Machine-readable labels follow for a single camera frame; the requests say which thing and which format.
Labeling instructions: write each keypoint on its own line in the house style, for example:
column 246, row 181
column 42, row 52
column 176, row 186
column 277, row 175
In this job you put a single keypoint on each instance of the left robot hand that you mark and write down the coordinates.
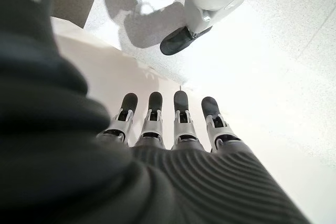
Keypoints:
column 78, row 171

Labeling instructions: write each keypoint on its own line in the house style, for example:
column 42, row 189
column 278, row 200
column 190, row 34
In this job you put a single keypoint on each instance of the black left robot foot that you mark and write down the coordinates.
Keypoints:
column 181, row 41

